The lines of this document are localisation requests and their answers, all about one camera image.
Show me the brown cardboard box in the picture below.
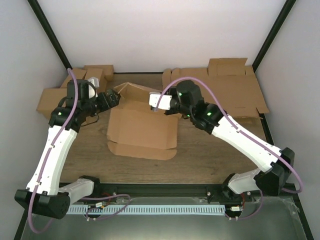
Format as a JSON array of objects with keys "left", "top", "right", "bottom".
[{"left": 106, "top": 82, "right": 181, "bottom": 161}]

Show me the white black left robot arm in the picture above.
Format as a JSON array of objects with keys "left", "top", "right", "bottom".
[{"left": 14, "top": 79, "right": 121, "bottom": 220}]

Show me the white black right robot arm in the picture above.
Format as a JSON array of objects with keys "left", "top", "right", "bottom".
[{"left": 161, "top": 77, "right": 295, "bottom": 202}]

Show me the small folded cardboard box rear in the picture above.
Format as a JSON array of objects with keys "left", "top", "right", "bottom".
[{"left": 83, "top": 64, "right": 114, "bottom": 82}]

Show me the large folded cardboard box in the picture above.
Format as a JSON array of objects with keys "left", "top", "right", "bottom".
[{"left": 36, "top": 88, "right": 67, "bottom": 120}]

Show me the stack of flat cardboard blanks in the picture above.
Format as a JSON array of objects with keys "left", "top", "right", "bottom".
[{"left": 162, "top": 58, "right": 269, "bottom": 123}]

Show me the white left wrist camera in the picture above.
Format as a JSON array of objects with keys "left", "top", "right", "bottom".
[{"left": 87, "top": 77, "right": 100, "bottom": 99}]

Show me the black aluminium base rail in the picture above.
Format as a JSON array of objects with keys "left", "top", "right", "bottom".
[{"left": 72, "top": 182, "right": 296, "bottom": 203}]

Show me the light blue slotted cable duct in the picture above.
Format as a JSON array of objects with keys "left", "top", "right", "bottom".
[{"left": 67, "top": 204, "right": 226, "bottom": 216}]

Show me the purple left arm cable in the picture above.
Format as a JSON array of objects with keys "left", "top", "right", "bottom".
[{"left": 27, "top": 67, "right": 132, "bottom": 235}]

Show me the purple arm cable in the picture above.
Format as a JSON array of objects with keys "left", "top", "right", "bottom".
[
  {"left": 27, "top": 67, "right": 132, "bottom": 235},
  {"left": 157, "top": 76, "right": 305, "bottom": 221}
]

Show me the black left frame post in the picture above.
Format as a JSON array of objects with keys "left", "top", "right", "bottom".
[{"left": 27, "top": 0, "right": 72, "bottom": 70}]

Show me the black frame post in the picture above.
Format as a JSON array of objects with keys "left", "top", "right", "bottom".
[
  {"left": 252, "top": 0, "right": 296, "bottom": 73},
  {"left": 27, "top": 0, "right": 72, "bottom": 70}
]

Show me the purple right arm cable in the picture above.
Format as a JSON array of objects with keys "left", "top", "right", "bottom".
[{"left": 157, "top": 76, "right": 305, "bottom": 221}]

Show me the black right frame post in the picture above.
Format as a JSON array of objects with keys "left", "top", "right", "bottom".
[{"left": 252, "top": 0, "right": 296, "bottom": 73}]

